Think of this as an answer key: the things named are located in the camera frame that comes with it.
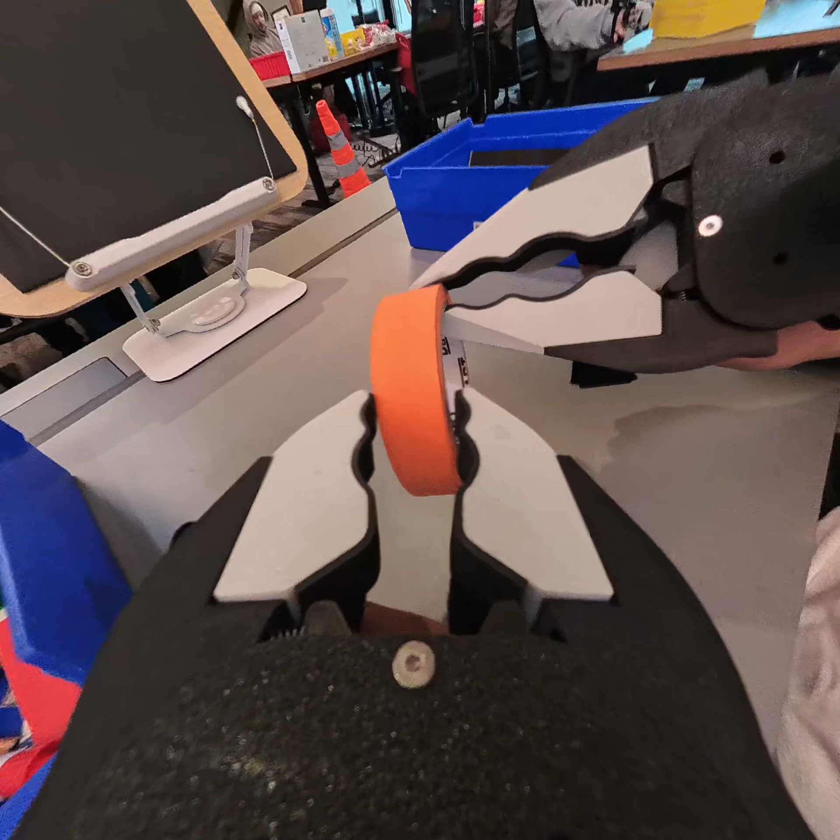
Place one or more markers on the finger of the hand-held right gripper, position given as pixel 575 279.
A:
pixel 590 315
pixel 577 197

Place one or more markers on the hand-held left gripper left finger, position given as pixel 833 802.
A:
pixel 302 525

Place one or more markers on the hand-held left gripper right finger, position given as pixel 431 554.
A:
pixel 531 525

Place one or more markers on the blue plastic bin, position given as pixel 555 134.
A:
pixel 59 558
pixel 446 197

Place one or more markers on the orange tape roll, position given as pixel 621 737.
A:
pixel 407 394

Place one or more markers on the person's right hand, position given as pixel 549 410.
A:
pixel 807 344

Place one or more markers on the wooden desk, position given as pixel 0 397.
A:
pixel 722 49
pixel 341 62

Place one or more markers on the yellow bin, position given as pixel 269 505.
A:
pixel 705 16

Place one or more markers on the black chair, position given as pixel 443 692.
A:
pixel 443 52

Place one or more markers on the orange traffic cone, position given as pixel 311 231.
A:
pixel 344 164

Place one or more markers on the white cardboard box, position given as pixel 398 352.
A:
pixel 302 43

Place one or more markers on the red plastic bin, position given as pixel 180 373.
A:
pixel 269 65

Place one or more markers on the black wooden book stand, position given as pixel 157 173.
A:
pixel 98 98

